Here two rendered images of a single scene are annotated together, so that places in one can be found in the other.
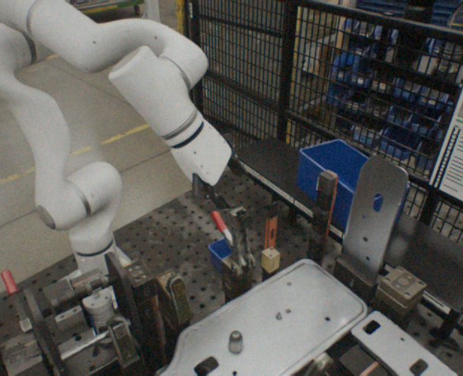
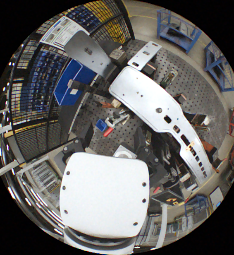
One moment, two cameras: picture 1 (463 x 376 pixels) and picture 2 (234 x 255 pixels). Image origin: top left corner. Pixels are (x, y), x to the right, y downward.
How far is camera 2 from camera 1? 0.69 m
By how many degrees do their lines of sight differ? 35
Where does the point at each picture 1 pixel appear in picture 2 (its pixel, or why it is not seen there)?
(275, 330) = (148, 96)
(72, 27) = not seen: outside the picture
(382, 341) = (140, 61)
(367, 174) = (74, 53)
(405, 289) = (120, 52)
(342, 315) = (133, 73)
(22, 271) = not seen: hidden behind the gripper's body
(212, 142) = (86, 204)
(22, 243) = not seen: hidden behind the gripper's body
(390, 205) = (91, 44)
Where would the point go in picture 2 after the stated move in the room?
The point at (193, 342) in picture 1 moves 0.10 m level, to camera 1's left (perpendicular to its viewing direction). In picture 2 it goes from (159, 126) to (161, 141)
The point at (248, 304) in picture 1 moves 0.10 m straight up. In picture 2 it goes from (138, 109) to (137, 109)
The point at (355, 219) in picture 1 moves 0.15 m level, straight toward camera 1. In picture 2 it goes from (93, 66) to (122, 62)
